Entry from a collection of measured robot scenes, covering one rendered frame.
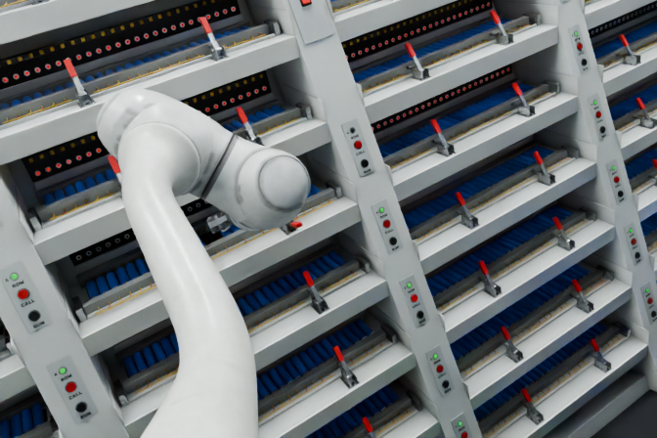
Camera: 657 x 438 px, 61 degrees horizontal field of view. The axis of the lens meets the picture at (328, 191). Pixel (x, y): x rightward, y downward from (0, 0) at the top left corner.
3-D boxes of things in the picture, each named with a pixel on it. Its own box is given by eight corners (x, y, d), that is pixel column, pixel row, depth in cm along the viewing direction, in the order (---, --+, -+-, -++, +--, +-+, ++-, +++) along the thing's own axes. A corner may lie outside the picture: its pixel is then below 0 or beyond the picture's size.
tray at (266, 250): (361, 220, 125) (353, 183, 121) (90, 357, 104) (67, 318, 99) (318, 191, 141) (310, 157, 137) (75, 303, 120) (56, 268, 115)
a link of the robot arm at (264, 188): (302, 184, 89) (228, 144, 86) (335, 163, 74) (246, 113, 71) (274, 245, 85) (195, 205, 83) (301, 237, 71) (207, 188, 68)
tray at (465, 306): (614, 239, 157) (616, 197, 151) (447, 346, 136) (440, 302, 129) (554, 212, 173) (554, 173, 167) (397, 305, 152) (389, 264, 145)
